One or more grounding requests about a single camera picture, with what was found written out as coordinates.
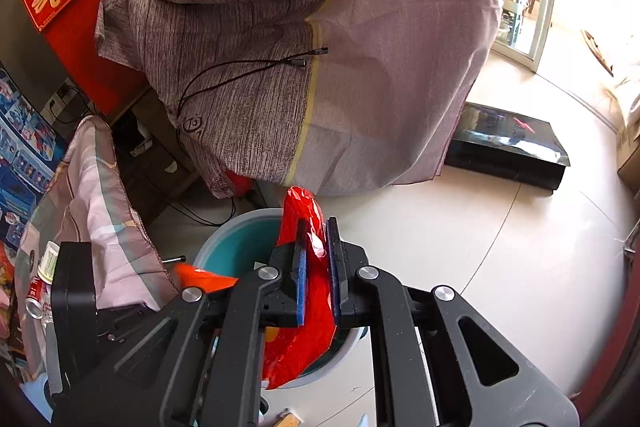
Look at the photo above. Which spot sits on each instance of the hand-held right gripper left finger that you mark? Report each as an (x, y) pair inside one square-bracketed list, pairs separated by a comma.
[(300, 287)]

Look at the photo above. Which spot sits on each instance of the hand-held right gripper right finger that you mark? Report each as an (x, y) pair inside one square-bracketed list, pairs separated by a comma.
[(334, 277)]

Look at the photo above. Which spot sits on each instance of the red plastic bag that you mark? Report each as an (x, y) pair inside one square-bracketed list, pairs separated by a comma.
[(315, 217)]

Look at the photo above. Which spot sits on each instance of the teal plastic bucket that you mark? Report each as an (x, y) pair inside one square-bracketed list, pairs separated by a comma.
[(240, 247)]

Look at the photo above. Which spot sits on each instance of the red soda can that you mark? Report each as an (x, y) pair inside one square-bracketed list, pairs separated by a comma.
[(36, 299)]

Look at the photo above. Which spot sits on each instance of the white green paper cup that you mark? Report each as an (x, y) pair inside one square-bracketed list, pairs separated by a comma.
[(50, 262)]

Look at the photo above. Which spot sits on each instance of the plaid pink grey cloth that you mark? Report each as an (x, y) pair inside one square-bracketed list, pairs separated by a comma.
[(100, 217)]

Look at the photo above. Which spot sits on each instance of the blue toy box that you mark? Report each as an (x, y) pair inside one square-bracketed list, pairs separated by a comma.
[(25, 157)]

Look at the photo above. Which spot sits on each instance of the wooden cabinet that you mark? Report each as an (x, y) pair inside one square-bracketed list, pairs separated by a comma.
[(150, 152)]

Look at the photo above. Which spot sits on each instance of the black glossy flat box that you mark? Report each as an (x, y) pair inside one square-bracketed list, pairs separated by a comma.
[(505, 142)]

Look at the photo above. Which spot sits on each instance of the mauve striped cloth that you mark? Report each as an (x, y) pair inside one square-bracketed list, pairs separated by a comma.
[(350, 57)]

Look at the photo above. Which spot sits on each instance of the cardboard box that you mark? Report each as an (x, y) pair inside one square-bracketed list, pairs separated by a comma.
[(630, 147)]

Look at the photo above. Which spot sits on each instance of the wall socket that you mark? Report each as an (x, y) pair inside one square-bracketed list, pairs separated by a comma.
[(59, 99)]

